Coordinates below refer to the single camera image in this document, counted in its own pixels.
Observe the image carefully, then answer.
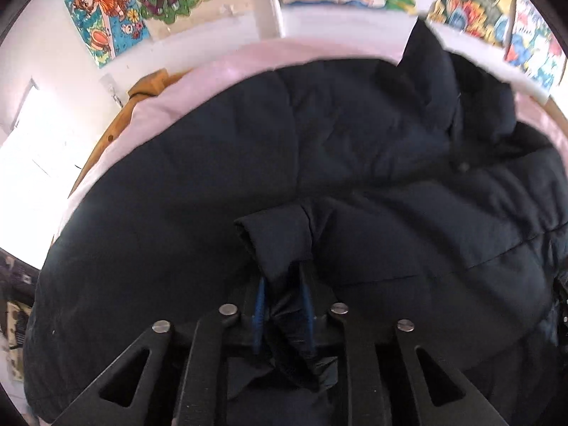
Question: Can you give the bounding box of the black puffer jacket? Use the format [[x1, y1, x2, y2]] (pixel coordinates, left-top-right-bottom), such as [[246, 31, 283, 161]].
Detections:
[[23, 21, 567, 425]]

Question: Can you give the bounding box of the blue 2024 poster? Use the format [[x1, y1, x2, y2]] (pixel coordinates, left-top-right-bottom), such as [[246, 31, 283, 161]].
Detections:
[[506, 0, 567, 92]]

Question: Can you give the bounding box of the anime girl poster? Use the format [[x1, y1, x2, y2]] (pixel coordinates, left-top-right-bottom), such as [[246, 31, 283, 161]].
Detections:
[[65, 0, 149, 68]]

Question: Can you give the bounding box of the dark whale flower poster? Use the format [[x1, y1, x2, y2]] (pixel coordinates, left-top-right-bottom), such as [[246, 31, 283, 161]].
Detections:
[[427, 0, 514, 48]]

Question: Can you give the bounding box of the wooden bed frame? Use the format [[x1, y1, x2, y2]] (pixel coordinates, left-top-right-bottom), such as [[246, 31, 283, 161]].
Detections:
[[69, 68, 189, 194]]

